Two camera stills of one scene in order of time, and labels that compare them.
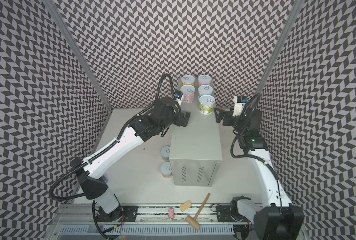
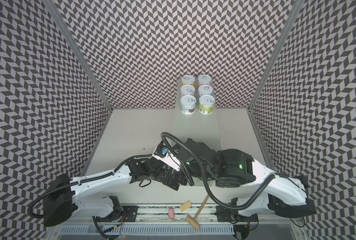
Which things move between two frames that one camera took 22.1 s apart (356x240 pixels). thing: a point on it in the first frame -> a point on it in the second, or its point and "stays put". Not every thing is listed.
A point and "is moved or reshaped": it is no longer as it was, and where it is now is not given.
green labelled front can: (206, 104) stays put
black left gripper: (180, 122) -> (161, 180)
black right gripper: (226, 117) -> (191, 147)
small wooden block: (185, 206) stays put
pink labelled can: (204, 79) stays put
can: (165, 152) is moved or reshaped
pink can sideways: (188, 91) stays put
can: (205, 90) stays put
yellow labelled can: (188, 80) stays put
